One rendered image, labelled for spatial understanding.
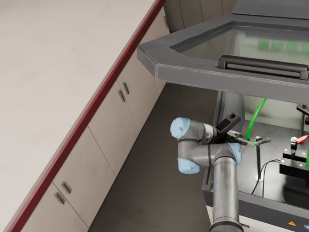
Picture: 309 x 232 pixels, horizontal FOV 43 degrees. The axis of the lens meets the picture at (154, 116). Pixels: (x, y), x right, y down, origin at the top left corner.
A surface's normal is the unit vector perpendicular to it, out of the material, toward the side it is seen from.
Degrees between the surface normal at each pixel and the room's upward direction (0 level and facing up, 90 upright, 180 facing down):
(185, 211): 0
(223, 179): 12
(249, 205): 90
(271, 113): 90
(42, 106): 0
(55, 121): 0
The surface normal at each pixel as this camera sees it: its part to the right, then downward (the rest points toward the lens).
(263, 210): -0.41, 0.74
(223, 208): -0.31, -0.77
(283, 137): -0.22, -0.64
